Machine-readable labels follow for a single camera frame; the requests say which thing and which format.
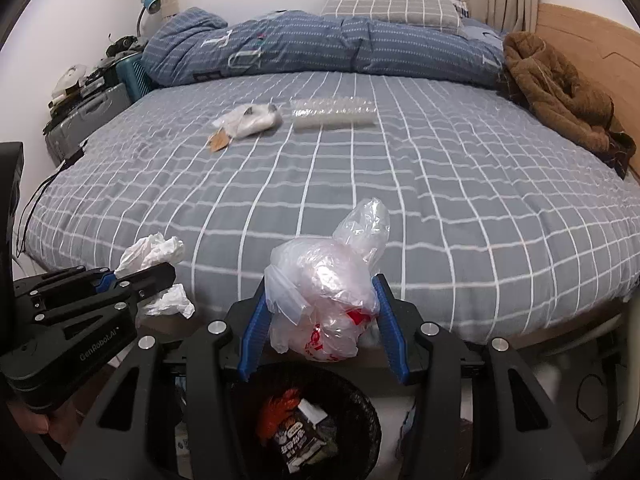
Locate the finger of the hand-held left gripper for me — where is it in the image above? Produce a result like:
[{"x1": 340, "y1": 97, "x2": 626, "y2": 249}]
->
[
  {"x1": 12, "y1": 265, "x2": 112, "y2": 307},
  {"x1": 29, "y1": 261, "x2": 178, "y2": 327}
]

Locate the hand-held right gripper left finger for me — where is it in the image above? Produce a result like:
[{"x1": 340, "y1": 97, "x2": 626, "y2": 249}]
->
[{"x1": 62, "y1": 277, "x2": 271, "y2": 480}]

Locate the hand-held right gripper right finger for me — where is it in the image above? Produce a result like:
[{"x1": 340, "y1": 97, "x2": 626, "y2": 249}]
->
[{"x1": 372, "y1": 274, "x2": 591, "y2": 480}]

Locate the white tissue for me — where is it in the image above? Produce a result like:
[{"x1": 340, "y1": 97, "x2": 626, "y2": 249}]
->
[{"x1": 114, "y1": 232, "x2": 196, "y2": 320}]

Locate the clear plastic bag red print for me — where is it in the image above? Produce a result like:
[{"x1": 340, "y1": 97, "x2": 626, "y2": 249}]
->
[{"x1": 264, "y1": 197, "x2": 391, "y2": 363}]

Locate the black trash bin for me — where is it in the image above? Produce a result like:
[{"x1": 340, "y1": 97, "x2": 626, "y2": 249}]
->
[{"x1": 227, "y1": 362, "x2": 383, "y2": 480}]

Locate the small white box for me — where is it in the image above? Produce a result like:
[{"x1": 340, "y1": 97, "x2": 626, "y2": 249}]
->
[{"x1": 299, "y1": 399, "x2": 328, "y2": 423}]

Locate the person's left hand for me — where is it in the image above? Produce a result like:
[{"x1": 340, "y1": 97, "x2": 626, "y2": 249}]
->
[{"x1": 7, "y1": 400, "x2": 88, "y2": 466}]

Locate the grey checked bed sheet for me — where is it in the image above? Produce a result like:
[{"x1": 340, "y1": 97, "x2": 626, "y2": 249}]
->
[{"x1": 25, "y1": 70, "x2": 640, "y2": 351}]

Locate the grey suitcase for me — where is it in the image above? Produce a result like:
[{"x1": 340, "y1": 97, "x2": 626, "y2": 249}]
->
[{"x1": 45, "y1": 82, "x2": 133, "y2": 163}]

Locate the white plastic bag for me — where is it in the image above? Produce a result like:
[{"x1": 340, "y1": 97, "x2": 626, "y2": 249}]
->
[{"x1": 212, "y1": 102, "x2": 283, "y2": 140}]

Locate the white round object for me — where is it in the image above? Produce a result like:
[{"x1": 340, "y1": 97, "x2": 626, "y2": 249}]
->
[{"x1": 52, "y1": 62, "x2": 88, "y2": 98}]

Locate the teal plastic crate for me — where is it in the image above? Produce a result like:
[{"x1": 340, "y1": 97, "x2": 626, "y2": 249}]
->
[{"x1": 115, "y1": 55, "x2": 153, "y2": 98}]

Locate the dark clutter heap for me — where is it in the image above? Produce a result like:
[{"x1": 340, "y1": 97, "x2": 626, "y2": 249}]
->
[{"x1": 105, "y1": 32, "x2": 146, "y2": 61}]

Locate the blue desk lamp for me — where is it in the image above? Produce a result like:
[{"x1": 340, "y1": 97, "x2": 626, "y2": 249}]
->
[{"x1": 135, "y1": 0, "x2": 161, "y2": 41}]

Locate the blue striped quilt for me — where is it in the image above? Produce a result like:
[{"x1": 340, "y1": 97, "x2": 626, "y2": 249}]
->
[{"x1": 142, "y1": 7, "x2": 506, "y2": 88}]

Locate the brown fleece jacket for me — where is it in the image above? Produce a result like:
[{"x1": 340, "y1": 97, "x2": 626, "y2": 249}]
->
[{"x1": 500, "y1": 31, "x2": 638, "y2": 178}]

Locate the grey checked pillow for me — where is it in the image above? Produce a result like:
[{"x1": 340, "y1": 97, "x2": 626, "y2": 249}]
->
[{"x1": 320, "y1": 0, "x2": 463, "y2": 31}]

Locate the wooden headboard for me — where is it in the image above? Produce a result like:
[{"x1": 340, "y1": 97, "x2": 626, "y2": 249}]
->
[{"x1": 535, "y1": 2, "x2": 640, "y2": 161}]

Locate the black cable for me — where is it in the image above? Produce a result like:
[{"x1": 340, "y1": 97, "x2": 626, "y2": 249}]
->
[
  {"x1": 575, "y1": 372, "x2": 616, "y2": 418},
  {"x1": 15, "y1": 142, "x2": 90, "y2": 261}
]

